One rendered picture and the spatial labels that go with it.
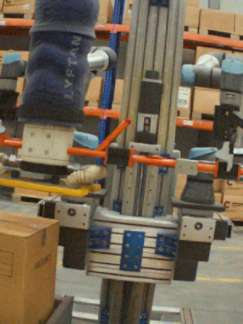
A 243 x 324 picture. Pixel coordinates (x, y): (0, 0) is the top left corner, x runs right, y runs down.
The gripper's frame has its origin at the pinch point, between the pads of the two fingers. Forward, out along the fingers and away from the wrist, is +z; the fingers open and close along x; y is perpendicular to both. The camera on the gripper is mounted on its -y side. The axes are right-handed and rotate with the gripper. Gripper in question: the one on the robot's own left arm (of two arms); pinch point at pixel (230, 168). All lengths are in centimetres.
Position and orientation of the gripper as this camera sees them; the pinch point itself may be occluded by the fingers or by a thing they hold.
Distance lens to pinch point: 186.0
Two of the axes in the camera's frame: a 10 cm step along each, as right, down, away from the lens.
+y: -9.8, -1.2, 1.9
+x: -1.9, 0.3, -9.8
